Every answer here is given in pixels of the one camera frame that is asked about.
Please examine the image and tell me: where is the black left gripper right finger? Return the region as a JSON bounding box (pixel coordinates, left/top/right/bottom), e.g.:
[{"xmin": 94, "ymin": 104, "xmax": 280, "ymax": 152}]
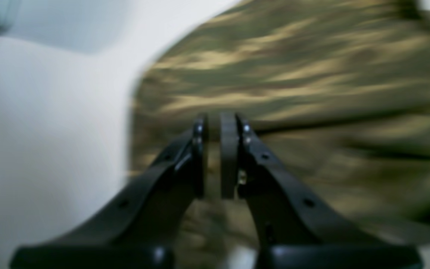
[{"xmin": 221, "ymin": 113, "xmax": 424, "ymax": 269}]

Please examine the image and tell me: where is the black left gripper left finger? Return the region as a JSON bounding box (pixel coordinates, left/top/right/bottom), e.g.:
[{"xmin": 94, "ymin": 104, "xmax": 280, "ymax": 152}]
[{"xmin": 10, "ymin": 115, "xmax": 208, "ymax": 269}]

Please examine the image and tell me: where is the camouflage t-shirt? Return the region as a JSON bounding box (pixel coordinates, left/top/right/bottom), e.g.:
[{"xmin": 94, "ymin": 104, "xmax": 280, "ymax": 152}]
[{"xmin": 129, "ymin": 0, "xmax": 430, "ymax": 269}]

